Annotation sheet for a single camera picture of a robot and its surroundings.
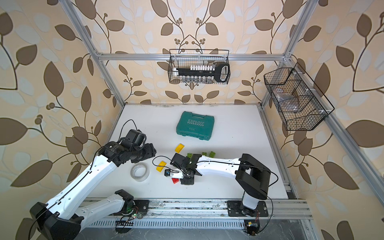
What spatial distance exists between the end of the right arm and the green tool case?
1.04 feet

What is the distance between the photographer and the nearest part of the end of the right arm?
0.59 meters

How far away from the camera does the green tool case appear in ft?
3.28
